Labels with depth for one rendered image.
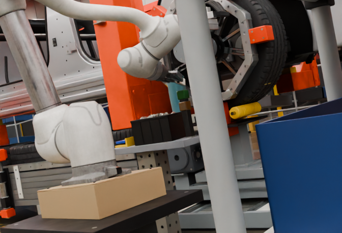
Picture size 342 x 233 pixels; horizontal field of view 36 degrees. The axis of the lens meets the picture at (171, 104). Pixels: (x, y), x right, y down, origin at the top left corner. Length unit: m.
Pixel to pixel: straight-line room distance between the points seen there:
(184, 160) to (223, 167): 2.31
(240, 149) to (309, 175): 2.23
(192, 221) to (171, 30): 0.99
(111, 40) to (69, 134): 1.10
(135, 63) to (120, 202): 0.54
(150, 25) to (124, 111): 0.92
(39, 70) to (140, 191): 0.58
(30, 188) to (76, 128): 1.81
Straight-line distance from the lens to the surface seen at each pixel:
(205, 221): 2.50
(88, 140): 1.77
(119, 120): 2.82
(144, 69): 2.02
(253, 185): 2.59
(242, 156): 2.73
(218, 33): 2.68
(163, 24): 1.96
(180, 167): 2.82
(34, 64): 1.97
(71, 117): 1.80
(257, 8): 2.57
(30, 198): 3.58
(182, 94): 2.27
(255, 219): 2.37
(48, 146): 1.95
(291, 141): 0.50
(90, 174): 1.77
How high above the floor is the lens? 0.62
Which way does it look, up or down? level
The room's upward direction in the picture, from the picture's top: 10 degrees counter-clockwise
